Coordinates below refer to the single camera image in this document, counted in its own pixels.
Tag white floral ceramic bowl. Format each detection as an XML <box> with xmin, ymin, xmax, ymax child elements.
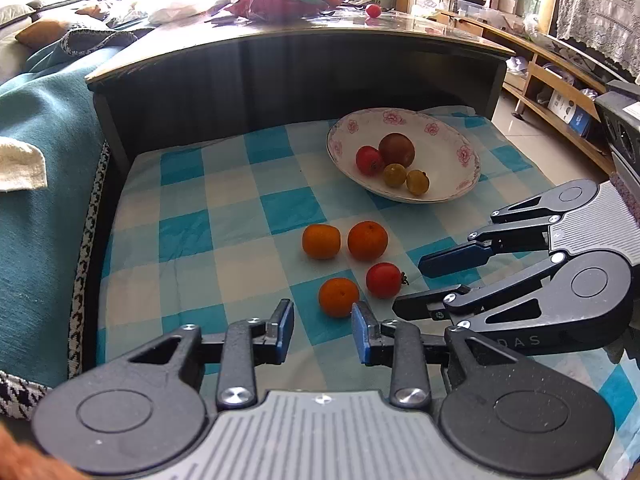
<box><xmin>326</xmin><ymin>108</ymin><xmax>482</xmax><ymax>205</ymax></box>

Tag white plastic bag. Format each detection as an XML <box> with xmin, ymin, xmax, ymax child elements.
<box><xmin>107</xmin><ymin>0</ymin><xmax>241</xmax><ymax>26</ymax></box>

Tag red tomato with stem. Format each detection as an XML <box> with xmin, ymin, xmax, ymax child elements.
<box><xmin>365</xmin><ymin>262</ymin><xmax>409</xmax><ymax>300</ymax></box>

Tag blue white checkered cloth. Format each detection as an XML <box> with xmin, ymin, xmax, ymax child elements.
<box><xmin>95</xmin><ymin>105</ymin><xmax>640</xmax><ymax>463</ymax></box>

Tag dark wooden coffee table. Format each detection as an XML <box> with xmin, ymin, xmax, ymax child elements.
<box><xmin>85</xmin><ymin>0</ymin><xmax>517</xmax><ymax>173</ymax></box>

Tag orange fuzzy cloth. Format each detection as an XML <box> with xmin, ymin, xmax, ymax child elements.
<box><xmin>0</xmin><ymin>422</ymin><xmax>81</xmax><ymax>480</ymax></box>

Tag small yellow-green fruit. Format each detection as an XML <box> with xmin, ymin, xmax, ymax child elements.
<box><xmin>406</xmin><ymin>169</ymin><xmax>430</xmax><ymax>196</ymax></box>
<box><xmin>383</xmin><ymin>163</ymin><xmax>407</xmax><ymax>189</ymax></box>

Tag large dark red fruit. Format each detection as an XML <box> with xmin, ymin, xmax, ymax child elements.
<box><xmin>378</xmin><ymin>132</ymin><xmax>416</xmax><ymax>168</ymax></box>

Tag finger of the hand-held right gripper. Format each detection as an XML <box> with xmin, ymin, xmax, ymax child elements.
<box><xmin>392</xmin><ymin>253</ymin><xmax>567</xmax><ymax>335</ymax></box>
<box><xmin>418</xmin><ymin>187</ymin><xmax>562</xmax><ymax>279</ymax></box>

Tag teal houndstooth-trimmed blanket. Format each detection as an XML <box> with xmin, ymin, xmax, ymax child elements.
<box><xmin>0</xmin><ymin>25</ymin><xmax>140</xmax><ymax>393</ymax></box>

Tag grey sofa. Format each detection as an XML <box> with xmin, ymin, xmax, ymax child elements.
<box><xmin>0</xmin><ymin>0</ymin><xmax>56</xmax><ymax>86</ymax></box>

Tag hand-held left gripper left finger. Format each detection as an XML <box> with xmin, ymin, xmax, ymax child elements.
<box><xmin>107</xmin><ymin>299</ymin><xmax>296</xmax><ymax>409</ymax></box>

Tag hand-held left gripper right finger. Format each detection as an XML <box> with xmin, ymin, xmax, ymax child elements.
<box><xmin>351</xmin><ymin>302</ymin><xmax>531</xmax><ymax>409</ymax></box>

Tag red plastic bag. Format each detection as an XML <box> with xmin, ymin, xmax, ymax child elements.
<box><xmin>222</xmin><ymin>0</ymin><xmax>333</xmax><ymax>23</ymax></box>

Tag cream white towel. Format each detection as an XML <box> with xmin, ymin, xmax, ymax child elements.
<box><xmin>0</xmin><ymin>137</ymin><xmax>48</xmax><ymax>193</ymax></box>

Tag small red tomato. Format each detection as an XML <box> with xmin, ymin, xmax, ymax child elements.
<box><xmin>355</xmin><ymin>145</ymin><xmax>385</xmax><ymax>177</ymax></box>

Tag white lace cloth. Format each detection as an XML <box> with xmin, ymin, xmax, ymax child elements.
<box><xmin>556</xmin><ymin>0</ymin><xmax>640</xmax><ymax>78</ymax></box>

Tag brown cushion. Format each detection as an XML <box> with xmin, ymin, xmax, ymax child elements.
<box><xmin>15</xmin><ymin>15</ymin><xmax>83</xmax><ymax>51</ymax></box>

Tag long wooden cabinet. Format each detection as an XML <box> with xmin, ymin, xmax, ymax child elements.
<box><xmin>435</xmin><ymin>7</ymin><xmax>640</xmax><ymax>176</ymax></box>

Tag blue and white box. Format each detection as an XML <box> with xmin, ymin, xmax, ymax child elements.
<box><xmin>547</xmin><ymin>90</ymin><xmax>593</xmax><ymax>136</ymax></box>

